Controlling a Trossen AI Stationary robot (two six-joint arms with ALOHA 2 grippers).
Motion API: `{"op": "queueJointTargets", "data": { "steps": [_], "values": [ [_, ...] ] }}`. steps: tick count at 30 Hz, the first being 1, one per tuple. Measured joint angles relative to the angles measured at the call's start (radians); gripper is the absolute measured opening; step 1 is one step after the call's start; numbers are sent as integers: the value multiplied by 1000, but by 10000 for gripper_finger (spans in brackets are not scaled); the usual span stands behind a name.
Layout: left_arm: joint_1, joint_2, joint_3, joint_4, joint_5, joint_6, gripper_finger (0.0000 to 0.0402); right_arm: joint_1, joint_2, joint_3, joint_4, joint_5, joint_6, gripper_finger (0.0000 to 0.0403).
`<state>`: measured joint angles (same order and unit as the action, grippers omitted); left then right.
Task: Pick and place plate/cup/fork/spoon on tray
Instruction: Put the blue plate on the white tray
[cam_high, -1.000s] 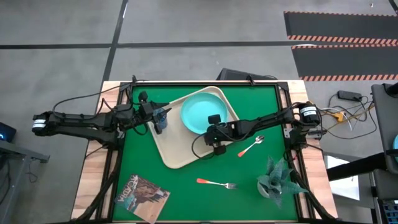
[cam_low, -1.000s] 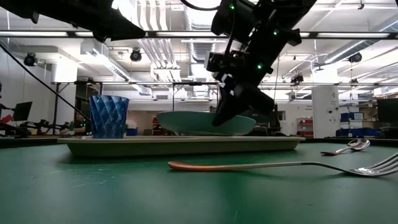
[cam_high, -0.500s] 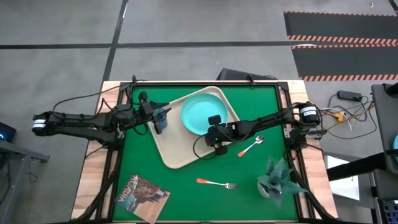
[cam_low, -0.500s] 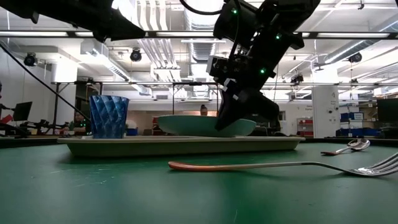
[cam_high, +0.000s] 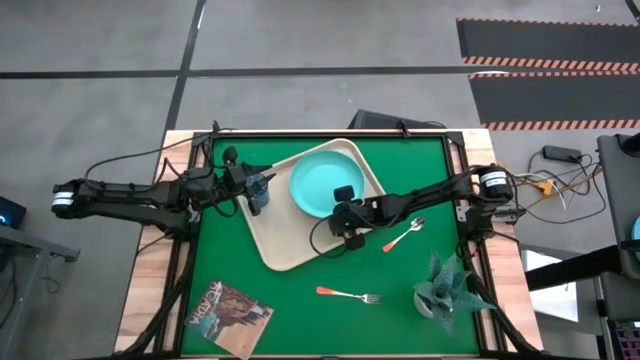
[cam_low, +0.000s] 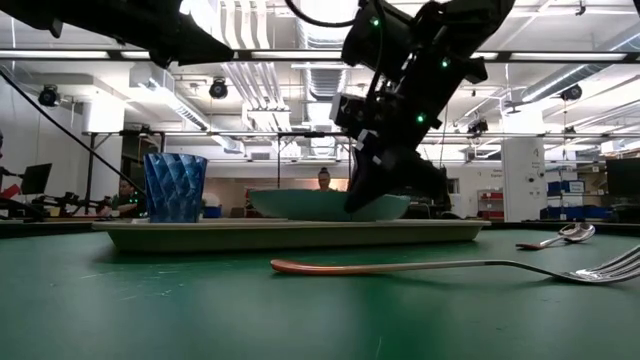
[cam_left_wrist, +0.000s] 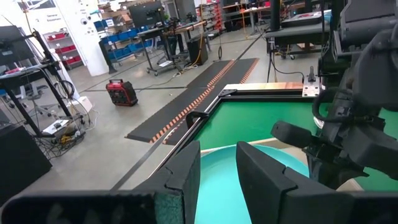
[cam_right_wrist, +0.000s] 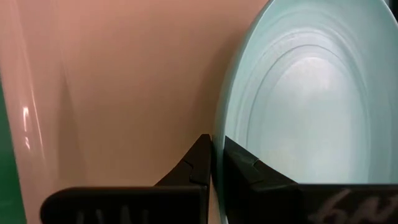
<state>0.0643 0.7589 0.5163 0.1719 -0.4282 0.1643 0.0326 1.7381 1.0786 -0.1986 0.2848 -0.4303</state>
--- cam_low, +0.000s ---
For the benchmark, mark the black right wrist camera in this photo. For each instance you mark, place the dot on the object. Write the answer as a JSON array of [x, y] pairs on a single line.
[[350, 111]]

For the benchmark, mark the silver ventilation duct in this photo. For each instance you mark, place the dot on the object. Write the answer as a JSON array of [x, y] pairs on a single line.
[[325, 82]]

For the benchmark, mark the blue storage bins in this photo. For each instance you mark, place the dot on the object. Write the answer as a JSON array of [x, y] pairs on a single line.
[[565, 187]]

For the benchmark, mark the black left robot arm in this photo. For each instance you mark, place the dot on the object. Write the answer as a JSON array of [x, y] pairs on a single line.
[[75, 15]]

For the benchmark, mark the person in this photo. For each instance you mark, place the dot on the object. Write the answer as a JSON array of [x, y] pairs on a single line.
[[325, 180], [125, 202]]

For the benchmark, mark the black computer monitor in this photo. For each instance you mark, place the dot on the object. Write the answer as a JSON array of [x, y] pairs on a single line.
[[36, 178], [624, 177]]

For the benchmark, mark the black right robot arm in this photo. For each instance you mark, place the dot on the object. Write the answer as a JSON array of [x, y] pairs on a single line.
[[460, 30]]

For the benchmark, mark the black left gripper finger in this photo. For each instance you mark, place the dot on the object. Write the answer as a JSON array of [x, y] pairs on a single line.
[[200, 45]]

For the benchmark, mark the black background station frame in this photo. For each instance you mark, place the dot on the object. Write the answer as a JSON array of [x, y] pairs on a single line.
[[90, 170]]

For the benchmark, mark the white square pillar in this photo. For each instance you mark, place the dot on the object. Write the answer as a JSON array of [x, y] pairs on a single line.
[[522, 180]]

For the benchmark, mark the blue faceted plastic cup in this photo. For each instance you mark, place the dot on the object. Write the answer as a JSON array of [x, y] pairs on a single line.
[[175, 190]]

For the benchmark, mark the black ceiling spotlight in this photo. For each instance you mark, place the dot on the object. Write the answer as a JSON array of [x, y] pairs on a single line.
[[571, 93], [48, 96], [218, 89]]

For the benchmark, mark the overhead light bar frame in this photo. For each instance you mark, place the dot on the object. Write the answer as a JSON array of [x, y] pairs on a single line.
[[300, 55]]

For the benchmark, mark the turquoise plastic plate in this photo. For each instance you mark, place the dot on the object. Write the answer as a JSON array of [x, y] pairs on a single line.
[[300, 206]]

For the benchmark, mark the beige plastic tray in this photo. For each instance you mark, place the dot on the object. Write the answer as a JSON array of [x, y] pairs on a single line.
[[280, 237]]

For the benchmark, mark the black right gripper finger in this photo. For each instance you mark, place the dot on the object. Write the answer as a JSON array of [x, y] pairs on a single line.
[[370, 180], [417, 175]]

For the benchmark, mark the red storage bins rack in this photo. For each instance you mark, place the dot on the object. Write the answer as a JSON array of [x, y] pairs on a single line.
[[491, 205]]

